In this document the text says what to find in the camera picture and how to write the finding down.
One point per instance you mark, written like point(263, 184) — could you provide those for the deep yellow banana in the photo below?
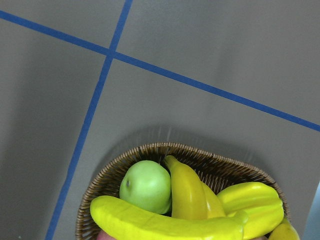
point(188, 197)

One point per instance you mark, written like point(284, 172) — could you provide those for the light yellow banana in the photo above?
point(124, 221)

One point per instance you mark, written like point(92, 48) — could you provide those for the brown wicker basket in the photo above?
point(215, 170)

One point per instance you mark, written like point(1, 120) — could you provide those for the green apple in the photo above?
point(147, 185)

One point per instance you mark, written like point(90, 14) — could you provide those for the yellow banana behind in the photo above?
point(214, 206)

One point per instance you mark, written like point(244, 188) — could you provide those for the yellow starfruit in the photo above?
point(259, 201)

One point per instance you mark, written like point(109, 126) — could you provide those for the small yellow banana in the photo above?
point(284, 231)

